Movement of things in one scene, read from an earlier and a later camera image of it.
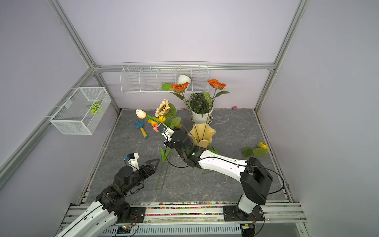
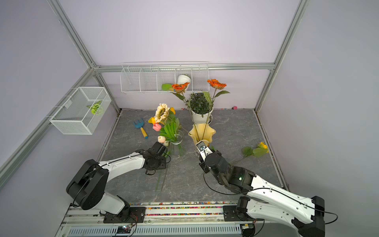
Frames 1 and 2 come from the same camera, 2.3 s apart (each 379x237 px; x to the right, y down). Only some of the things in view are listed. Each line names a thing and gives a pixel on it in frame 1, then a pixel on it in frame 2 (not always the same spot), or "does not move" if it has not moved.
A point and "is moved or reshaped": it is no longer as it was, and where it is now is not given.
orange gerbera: x=179 y=89 does not move
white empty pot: x=182 y=79 does not move
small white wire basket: x=81 y=113 does not move
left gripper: x=152 y=170 to x=163 y=166
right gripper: x=170 y=143 to x=203 y=165
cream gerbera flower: x=169 y=110 is moved or reshaped
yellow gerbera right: x=247 y=151 does not move
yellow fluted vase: x=202 y=134 does not move
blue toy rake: x=139 y=124 does not move
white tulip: x=142 y=114 to x=161 y=139
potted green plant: x=201 y=109 does not move
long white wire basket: x=148 y=77 does not move
